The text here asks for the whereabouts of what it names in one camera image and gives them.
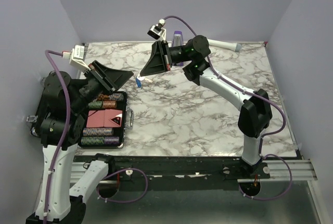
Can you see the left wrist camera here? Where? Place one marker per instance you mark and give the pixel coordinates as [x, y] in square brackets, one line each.
[76, 58]

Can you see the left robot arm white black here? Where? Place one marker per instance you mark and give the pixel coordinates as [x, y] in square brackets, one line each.
[60, 201]

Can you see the white microphone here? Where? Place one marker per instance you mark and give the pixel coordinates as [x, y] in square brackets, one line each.
[236, 47]

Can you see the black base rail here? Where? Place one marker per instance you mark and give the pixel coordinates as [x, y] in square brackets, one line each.
[185, 173]

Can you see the black poker chip case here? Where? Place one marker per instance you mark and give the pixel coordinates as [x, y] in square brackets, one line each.
[52, 111]

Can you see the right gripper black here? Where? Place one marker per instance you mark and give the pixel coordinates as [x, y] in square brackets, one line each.
[159, 61]

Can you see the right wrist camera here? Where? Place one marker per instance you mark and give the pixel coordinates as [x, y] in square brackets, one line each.
[157, 31]

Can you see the blue key tag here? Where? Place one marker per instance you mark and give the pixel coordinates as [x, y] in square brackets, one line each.
[139, 81]

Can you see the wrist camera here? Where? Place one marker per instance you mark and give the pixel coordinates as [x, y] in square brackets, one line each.
[76, 58]
[157, 31]

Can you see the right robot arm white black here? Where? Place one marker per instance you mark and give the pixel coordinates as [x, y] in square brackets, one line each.
[255, 110]

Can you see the purple metronome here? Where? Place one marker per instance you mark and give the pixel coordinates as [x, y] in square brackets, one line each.
[176, 49]

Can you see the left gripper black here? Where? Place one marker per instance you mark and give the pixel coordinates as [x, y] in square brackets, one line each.
[111, 79]

